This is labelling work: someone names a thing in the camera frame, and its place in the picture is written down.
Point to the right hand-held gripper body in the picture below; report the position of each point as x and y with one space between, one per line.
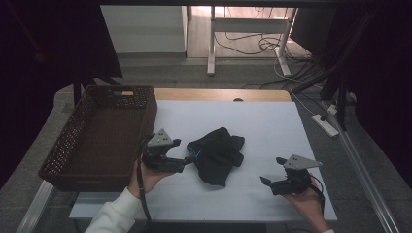
296 181

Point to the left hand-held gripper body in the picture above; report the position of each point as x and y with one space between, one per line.
160 155

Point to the black cloth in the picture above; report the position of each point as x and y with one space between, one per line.
215 155

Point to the brown woven basket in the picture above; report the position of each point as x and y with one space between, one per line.
107 139

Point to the person's right hand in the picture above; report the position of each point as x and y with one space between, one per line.
309 204

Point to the person's left hand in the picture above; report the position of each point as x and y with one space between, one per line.
145 181

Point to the white table cover sheet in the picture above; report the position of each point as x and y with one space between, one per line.
268 129

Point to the white power strip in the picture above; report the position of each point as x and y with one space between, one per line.
325 125

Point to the wooden table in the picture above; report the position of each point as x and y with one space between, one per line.
210 94

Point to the black metal stand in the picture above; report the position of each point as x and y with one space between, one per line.
340 74
77 87

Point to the white cabinet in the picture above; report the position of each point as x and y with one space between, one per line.
145 29

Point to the metal frame rail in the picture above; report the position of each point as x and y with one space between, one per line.
35 207
366 181

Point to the white desk frame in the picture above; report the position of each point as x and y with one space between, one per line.
249 24

